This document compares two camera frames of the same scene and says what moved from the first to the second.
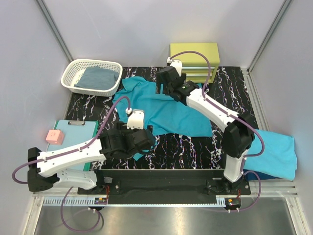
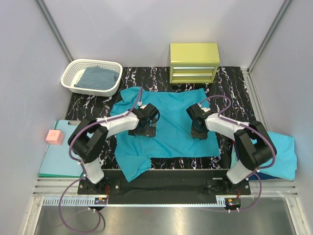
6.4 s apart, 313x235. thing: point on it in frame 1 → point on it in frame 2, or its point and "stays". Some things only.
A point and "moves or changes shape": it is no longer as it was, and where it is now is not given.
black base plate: x=164 y=186 stays
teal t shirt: x=139 y=106 moves or changes shape
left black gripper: x=147 y=136 → x=143 y=131
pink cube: x=55 y=136 stays
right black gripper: x=159 y=82 → x=202 y=136
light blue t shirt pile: x=279 y=159 stays
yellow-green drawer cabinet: x=195 y=66 stays
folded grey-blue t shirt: x=99 y=78 stays
